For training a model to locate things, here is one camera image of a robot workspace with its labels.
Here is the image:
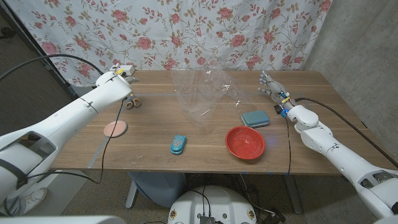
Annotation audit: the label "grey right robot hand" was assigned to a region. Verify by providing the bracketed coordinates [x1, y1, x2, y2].
[257, 70, 294, 110]

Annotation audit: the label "grey yellow handled scissors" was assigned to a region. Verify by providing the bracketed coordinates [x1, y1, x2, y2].
[124, 95, 142, 110]

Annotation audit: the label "red round tray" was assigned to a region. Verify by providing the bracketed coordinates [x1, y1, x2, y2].
[224, 125, 266, 161]

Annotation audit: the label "clear cling film sheet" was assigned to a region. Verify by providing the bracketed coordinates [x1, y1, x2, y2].
[170, 62, 249, 131]

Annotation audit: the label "white power strip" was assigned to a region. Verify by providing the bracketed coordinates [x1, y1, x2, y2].
[109, 64, 136, 77]

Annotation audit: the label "teal sponge block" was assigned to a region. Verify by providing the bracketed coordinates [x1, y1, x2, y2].
[241, 110, 270, 129]

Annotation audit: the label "floral print curtain backdrop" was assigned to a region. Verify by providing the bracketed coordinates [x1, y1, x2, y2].
[6, 0, 333, 87]

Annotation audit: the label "grey table leg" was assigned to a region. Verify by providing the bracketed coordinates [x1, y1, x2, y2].
[284, 174, 303, 215]

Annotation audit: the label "grey blue chair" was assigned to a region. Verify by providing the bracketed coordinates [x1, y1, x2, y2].
[125, 172, 187, 209]

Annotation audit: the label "white floor platform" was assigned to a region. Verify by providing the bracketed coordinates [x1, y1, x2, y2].
[27, 169, 90, 215]

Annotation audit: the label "black power adapter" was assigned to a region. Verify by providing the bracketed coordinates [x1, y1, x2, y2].
[264, 208, 286, 224]

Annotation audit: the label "white robot torso base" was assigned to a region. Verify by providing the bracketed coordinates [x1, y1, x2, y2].
[167, 185, 258, 224]

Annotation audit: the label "white sneaker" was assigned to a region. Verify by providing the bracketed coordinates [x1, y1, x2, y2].
[23, 187, 48, 214]

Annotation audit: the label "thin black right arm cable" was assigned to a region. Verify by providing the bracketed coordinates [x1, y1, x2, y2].
[284, 116, 292, 175]

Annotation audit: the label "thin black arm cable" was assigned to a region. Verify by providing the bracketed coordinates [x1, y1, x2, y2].
[284, 116, 292, 175]
[24, 98, 125, 184]

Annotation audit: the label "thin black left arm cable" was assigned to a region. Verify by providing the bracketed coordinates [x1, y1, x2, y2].
[24, 98, 125, 184]

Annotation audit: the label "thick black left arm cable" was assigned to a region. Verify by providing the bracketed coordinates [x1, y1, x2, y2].
[0, 54, 105, 82]

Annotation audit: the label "white floor cable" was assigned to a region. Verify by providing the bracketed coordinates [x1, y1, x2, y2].
[239, 174, 276, 215]

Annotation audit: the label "black torso cable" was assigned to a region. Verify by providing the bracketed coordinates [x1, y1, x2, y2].
[189, 185, 212, 217]

